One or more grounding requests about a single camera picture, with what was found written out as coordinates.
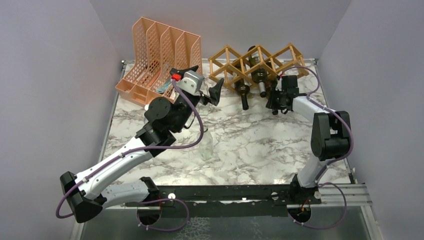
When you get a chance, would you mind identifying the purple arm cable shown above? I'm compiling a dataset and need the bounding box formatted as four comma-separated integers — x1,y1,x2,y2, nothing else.
278,65,355,230
55,79,206,233

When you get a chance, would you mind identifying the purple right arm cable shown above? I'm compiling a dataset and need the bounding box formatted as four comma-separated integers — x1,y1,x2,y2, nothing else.
278,65,355,230

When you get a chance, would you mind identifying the clear glass bottle front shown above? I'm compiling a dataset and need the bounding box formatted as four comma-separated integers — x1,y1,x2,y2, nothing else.
198,126,214,161

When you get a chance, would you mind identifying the green wine bottle silver foil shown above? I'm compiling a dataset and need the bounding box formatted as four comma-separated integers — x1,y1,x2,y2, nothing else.
248,51,267,98

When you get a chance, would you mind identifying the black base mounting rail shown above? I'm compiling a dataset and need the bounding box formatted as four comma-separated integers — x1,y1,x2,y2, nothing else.
125,184,322,218

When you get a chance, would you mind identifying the green wine bottle dark neck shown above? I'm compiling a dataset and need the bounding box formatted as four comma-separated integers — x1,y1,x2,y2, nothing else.
234,78,250,111

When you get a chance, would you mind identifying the wooden wine rack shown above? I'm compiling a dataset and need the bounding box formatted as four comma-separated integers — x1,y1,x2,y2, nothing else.
207,43,306,93

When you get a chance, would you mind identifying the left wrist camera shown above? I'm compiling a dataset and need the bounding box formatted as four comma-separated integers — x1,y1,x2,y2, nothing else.
171,70,205,96

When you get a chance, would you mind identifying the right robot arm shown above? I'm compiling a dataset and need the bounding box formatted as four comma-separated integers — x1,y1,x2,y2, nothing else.
266,75,352,204

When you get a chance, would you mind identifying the orange plastic file organizer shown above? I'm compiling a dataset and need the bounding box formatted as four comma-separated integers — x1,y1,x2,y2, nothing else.
115,17,203,107

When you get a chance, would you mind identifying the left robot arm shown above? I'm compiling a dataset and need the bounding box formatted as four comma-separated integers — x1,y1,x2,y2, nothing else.
59,66,225,223

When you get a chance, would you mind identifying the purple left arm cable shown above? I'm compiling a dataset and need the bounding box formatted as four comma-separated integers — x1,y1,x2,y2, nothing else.
55,79,206,233

